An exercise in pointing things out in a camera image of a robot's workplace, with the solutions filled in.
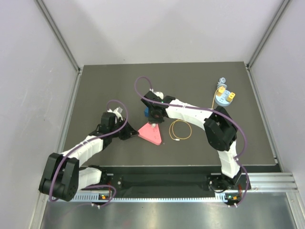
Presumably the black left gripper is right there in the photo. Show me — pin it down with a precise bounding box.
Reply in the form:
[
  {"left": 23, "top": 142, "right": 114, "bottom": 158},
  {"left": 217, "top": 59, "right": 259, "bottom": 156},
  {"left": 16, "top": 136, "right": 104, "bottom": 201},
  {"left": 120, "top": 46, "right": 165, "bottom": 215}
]
[{"left": 110, "top": 118, "right": 139, "bottom": 141}]

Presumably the blue cube power socket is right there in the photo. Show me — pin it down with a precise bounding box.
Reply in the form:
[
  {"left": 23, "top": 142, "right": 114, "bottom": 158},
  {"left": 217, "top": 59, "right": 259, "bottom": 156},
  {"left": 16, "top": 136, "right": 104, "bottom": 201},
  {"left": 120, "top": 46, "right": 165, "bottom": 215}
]
[{"left": 144, "top": 107, "right": 149, "bottom": 117}]

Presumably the pink triangular power strip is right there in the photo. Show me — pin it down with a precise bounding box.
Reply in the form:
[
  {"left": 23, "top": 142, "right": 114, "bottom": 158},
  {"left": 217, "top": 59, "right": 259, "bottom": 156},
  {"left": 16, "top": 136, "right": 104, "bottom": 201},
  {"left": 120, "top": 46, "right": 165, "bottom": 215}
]
[{"left": 138, "top": 123, "right": 162, "bottom": 146}]

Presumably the yellow charger with cable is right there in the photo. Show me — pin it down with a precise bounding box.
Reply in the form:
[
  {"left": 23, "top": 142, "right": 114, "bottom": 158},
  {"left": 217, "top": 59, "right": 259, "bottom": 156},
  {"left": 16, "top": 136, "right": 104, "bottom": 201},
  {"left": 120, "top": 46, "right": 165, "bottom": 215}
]
[{"left": 169, "top": 87, "right": 225, "bottom": 141}]

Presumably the yellow plug adapter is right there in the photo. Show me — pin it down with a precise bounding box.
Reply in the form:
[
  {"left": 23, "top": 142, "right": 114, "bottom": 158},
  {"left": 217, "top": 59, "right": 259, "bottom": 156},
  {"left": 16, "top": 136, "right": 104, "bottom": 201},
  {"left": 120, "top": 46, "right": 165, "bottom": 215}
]
[{"left": 226, "top": 92, "right": 235, "bottom": 103}]

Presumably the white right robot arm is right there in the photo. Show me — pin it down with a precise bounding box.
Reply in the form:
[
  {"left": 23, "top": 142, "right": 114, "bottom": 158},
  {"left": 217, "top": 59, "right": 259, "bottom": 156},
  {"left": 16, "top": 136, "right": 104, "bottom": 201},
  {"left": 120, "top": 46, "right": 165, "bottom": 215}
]
[{"left": 141, "top": 90, "right": 242, "bottom": 192}]

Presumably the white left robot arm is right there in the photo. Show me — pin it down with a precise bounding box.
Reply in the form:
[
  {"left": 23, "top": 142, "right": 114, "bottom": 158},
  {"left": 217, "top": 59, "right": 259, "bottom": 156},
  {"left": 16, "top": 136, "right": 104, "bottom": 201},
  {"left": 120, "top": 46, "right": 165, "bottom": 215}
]
[{"left": 39, "top": 107, "right": 138, "bottom": 201}]

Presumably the round light blue power strip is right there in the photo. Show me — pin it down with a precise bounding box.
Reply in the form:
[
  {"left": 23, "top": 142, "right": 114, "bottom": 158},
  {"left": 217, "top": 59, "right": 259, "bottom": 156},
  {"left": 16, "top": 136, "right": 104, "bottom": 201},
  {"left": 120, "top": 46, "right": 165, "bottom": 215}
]
[{"left": 212, "top": 77, "right": 232, "bottom": 107}]

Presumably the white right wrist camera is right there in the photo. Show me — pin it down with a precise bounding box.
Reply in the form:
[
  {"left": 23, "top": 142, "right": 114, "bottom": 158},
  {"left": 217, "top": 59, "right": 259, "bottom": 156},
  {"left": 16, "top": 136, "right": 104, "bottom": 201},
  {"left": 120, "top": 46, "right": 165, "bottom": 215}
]
[{"left": 153, "top": 91, "right": 164, "bottom": 100}]

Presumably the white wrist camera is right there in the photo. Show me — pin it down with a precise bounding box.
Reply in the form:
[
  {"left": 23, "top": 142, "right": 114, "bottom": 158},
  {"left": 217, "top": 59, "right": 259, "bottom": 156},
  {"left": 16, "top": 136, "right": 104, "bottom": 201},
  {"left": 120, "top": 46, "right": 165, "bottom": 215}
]
[
  {"left": 107, "top": 107, "right": 123, "bottom": 122},
  {"left": 153, "top": 91, "right": 164, "bottom": 100}
]

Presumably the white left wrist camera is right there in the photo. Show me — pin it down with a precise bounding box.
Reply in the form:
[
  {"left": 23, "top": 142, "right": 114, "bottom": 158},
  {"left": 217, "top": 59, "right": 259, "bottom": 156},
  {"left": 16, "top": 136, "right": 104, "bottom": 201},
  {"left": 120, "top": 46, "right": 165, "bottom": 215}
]
[{"left": 107, "top": 107, "right": 123, "bottom": 122}]

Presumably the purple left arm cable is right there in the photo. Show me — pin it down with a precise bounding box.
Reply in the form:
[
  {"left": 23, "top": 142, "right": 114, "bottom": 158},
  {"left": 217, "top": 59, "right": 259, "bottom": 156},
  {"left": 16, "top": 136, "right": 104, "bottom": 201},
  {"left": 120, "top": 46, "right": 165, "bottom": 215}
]
[{"left": 49, "top": 99, "right": 129, "bottom": 208}]

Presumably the grey slotted cable duct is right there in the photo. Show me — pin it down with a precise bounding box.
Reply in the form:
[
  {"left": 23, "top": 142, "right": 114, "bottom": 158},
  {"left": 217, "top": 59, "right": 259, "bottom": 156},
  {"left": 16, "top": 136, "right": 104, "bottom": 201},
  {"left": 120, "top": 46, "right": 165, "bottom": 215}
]
[{"left": 71, "top": 192, "right": 239, "bottom": 203}]

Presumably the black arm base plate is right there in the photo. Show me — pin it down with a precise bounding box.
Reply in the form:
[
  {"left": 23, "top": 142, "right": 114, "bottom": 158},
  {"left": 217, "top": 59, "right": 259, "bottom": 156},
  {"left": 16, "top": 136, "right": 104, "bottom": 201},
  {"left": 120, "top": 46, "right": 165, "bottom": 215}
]
[{"left": 98, "top": 173, "right": 249, "bottom": 191}]

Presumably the left aluminium frame post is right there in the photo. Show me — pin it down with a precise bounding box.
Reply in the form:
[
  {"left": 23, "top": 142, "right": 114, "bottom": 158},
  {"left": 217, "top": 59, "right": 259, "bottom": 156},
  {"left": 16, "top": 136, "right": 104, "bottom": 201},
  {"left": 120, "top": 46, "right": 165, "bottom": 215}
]
[{"left": 34, "top": 0, "right": 81, "bottom": 73}]

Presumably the aluminium frame post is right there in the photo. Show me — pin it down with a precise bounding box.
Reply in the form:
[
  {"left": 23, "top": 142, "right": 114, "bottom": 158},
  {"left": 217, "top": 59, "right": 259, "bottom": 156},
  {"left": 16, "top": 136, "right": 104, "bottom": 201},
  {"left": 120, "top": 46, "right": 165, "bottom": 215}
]
[
  {"left": 245, "top": 0, "right": 292, "bottom": 70},
  {"left": 34, "top": 0, "right": 81, "bottom": 73}
]

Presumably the right aluminium frame post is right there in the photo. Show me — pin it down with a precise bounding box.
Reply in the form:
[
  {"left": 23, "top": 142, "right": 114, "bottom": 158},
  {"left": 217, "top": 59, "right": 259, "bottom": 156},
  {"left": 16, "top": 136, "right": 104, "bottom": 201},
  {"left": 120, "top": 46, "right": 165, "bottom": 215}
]
[{"left": 245, "top": 0, "right": 292, "bottom": 70}]

